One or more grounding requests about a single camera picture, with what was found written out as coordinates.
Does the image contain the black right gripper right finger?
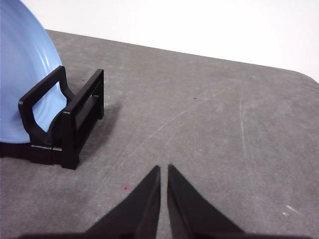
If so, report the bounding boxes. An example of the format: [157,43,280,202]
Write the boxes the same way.
[167,164,315,239]

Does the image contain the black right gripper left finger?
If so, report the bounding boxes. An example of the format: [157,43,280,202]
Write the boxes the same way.
[22,165,161,239]

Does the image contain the blue plate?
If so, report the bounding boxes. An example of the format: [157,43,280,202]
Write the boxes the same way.
[0,0,66,144]

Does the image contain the black plate rack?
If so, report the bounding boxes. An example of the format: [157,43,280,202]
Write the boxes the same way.
[0,65,105,170]

